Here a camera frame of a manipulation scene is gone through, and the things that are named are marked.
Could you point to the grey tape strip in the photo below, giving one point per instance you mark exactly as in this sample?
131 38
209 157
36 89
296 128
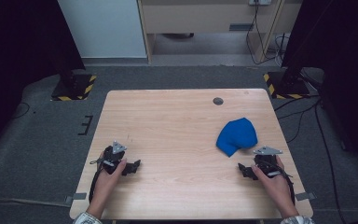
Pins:
76 197
305 196

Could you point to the person's right hand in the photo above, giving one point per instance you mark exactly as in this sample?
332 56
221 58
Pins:
275 189

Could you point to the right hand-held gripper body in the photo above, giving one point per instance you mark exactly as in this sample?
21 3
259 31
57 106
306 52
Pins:
268 161

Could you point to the black curtain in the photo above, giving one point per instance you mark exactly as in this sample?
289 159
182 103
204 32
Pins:
18 56
345 62

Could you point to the white panel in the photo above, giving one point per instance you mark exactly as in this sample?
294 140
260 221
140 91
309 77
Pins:
102 28

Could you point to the black tape floor mark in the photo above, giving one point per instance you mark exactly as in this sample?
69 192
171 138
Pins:
86 125

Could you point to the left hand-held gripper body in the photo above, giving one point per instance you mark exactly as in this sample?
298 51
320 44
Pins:
113 158

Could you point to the grey round table grommet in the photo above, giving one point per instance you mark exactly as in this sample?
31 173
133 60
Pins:
218 101

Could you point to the dark object under desk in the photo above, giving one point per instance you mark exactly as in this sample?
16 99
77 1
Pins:
177 35

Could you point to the person's left hand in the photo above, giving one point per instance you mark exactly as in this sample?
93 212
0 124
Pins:
105 186

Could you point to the beige wooden desk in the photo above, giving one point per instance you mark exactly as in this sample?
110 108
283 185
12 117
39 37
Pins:
199 17

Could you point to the blue cloth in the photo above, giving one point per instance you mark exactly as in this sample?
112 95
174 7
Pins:
236 136

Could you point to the black stand with striped base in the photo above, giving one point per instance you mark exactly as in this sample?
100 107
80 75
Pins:
289 85
73 87

